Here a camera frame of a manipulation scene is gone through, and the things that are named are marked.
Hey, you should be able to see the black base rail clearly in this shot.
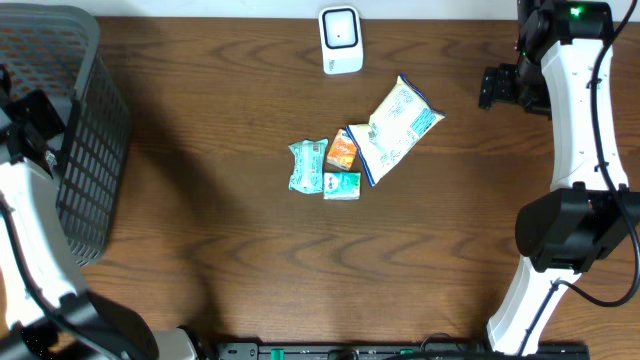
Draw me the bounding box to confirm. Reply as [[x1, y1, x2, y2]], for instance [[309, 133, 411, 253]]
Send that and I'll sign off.
[[215, 340, 591, 360]]

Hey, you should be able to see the small teal white packet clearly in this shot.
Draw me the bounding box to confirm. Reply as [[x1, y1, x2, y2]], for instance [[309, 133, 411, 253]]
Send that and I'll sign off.
[[323, 172, 361, 200]]

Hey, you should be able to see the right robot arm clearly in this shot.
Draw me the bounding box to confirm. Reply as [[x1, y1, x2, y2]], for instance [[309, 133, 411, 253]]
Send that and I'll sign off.
[[479, 0, 639, 358]]

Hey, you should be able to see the orange snack packet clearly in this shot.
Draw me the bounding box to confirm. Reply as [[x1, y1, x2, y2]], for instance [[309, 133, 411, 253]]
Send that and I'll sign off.
[[327, 129, 357, 171]]

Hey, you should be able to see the white barcode scanner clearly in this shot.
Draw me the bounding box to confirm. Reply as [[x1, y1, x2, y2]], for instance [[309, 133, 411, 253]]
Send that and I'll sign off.
[[318, 5, 364, 75]]

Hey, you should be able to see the green snack packet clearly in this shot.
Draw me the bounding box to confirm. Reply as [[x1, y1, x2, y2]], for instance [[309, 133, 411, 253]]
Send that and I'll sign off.
[[289, 139, 328, 194]]

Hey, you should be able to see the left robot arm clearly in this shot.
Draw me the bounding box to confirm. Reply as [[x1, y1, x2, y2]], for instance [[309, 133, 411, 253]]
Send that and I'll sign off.
[[1, 124, 203, 360]]

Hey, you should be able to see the grey plastic mesh basket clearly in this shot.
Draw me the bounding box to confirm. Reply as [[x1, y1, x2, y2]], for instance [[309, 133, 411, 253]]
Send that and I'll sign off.
[[1, 3, 133, 266]]

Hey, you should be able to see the white blue snack bag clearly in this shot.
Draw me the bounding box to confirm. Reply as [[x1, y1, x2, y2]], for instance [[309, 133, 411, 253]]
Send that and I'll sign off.
[[346, 74, 446, 187]]

